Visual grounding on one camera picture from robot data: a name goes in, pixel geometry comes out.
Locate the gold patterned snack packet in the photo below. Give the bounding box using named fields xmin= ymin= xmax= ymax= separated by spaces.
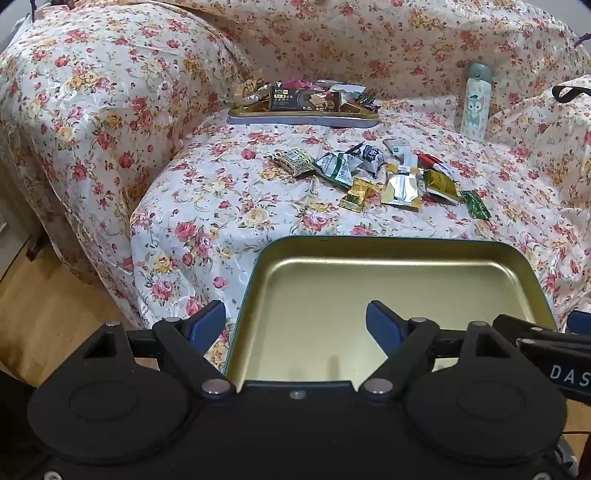
xmin=232 ymin=79 xmax=271 ymax=106

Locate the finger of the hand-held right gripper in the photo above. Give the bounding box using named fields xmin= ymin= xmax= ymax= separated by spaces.
xmin=492 ymin=314 xmax=591 ymax=346
xmin=567 ymin=310 xmax=591 ymax=334

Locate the gold tin lid teal rim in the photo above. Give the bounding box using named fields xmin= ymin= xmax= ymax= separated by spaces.
xmin=224 ymin=235 xmax=557 ymax=384

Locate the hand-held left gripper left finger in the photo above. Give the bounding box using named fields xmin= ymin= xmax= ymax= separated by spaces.
xmin=81 ymin=300 xmax=234 ymax=398

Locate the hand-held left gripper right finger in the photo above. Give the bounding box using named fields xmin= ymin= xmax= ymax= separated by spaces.
xmin=359 ymin=300 xmax=515 ymax=398

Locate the gold wrapped candy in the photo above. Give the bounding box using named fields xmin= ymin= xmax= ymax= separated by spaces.
xmin=339 ymin=178 xmax=384 ymax=213

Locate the silver yellow snack packet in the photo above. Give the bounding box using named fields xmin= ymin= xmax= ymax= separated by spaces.
xmin=381 ymin=167 xmax=423 ymax=210

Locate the green wrapped candy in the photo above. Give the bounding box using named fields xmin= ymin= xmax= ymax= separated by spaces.
xmin=461 ymin=190 xmax=491 ymax=220

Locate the gold green snack packet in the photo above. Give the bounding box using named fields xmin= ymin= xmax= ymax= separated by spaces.
xmin=422 ymin=168 xmax=462 ymax=204

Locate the blue white snack packet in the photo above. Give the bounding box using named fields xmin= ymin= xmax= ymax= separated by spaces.
xmin=355 ymin=142 xmax=386 ymax=176

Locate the black cracker packet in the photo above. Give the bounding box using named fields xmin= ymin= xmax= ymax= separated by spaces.
xmin=269 ymin=87 xmax=342 ymax=112

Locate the black strap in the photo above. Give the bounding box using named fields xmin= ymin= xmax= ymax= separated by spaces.
xmin=551 ymin=84 xmax=591 ymax=103

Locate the pile of assorted wrapped candies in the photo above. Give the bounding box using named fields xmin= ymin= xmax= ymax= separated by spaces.
xmin=231 ymin=78 xmax=380 ymax=116

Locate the lavender tin with gold insert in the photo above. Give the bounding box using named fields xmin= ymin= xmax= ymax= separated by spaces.
xmin=227 ymin=104 xmax=380 ymax=127

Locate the floral sofa cover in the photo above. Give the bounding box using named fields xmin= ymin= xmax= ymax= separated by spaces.
xmin=0 ymin=0 xmax=591 ymax=370

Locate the silver green snack packet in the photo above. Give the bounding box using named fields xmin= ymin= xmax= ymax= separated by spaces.
xmin=313 ymin=151 xmax=365 ymax=189

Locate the white cat print bottle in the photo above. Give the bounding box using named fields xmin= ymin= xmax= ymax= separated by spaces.
xmin=459 ymin=62 xmax=492 ymax=141

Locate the white snack packet green label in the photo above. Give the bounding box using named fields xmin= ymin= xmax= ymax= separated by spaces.
xmin=383 ymin=140 xmax=444 ymax=174

